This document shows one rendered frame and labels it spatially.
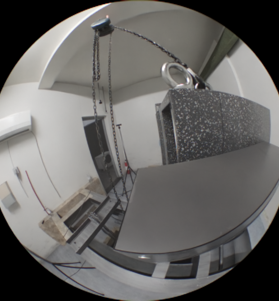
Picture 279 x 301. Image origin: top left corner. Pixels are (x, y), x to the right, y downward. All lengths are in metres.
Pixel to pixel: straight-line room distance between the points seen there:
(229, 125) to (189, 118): 0.10
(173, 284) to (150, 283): 0.16
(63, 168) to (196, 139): 1.81
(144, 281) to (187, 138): 0.94
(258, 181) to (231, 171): 0.05
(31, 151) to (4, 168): 0.60
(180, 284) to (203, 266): 0.21
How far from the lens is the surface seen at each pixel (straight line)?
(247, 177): 0.15
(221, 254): 1.38
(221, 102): 0.20
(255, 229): 1.31
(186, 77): 0.21
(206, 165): 0.15
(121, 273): 0.96
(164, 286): 0.93
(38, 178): 1.75
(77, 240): 1.23
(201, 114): 0.16
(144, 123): 2.64
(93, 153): 6.53
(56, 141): 1.79
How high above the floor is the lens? 1.56
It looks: 16 degrees down
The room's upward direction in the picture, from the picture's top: 11 degrees counter-clockwise
